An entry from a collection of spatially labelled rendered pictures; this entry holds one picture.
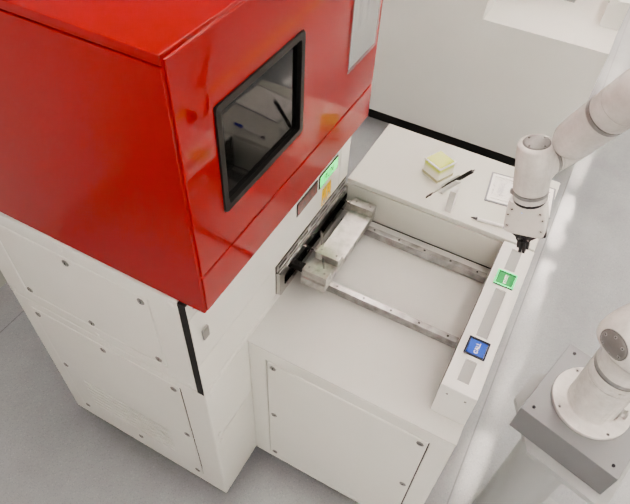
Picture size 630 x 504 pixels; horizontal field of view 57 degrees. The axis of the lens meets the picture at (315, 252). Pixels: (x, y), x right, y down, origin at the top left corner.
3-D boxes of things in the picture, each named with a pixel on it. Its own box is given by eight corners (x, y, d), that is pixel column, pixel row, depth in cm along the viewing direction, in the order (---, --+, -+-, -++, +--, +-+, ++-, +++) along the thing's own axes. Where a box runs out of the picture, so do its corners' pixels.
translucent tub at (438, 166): (420, 173, 193) (424, 157, 188) (437, 165, 196) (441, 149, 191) (436, 186, 189) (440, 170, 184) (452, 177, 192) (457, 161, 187)
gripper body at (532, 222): (504, 200, 142) (501, 234, 150) (548, 208, 138) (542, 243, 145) (512, 182, 147) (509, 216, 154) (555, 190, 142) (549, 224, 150)
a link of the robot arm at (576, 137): (637, 72, 115) (549, 140, 144) (580, 102, 111) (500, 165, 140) (663, 110, 114) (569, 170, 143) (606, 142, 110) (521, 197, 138)
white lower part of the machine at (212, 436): (81, 414, 235) (9, 291, 173) (201, 276, 283) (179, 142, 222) (228, 502, 215) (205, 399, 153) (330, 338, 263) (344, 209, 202)
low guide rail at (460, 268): (340, 224, 196) (341, 218, 194) (343, 221, 197) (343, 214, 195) (483, 283, 182) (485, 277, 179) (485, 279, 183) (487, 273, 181)
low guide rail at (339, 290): (301, 279, 180) (301, 273, 178) (304, 274, 181) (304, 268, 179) (454, 348, 166) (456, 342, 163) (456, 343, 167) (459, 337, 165)
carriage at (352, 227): (300, 282, 175) (300, 276, 173) (353, 209, 197) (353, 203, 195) (323, 293, 173) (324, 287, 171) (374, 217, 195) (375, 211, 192)
